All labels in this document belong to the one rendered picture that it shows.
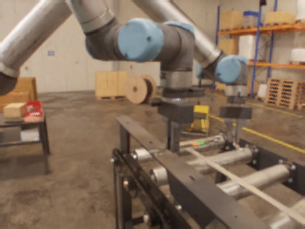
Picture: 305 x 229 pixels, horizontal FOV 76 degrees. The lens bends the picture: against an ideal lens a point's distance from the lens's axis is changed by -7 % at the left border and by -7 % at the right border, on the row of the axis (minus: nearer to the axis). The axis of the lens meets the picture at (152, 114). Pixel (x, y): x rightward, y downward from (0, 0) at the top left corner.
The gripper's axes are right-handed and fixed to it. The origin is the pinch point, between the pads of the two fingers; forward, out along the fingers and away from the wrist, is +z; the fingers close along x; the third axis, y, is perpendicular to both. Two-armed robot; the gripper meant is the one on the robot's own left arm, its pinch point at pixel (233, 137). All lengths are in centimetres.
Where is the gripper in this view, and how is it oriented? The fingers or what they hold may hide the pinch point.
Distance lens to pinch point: 95.1
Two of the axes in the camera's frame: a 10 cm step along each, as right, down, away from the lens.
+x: -9.7, -0.4, 2.4
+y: 2.5, -0.7, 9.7
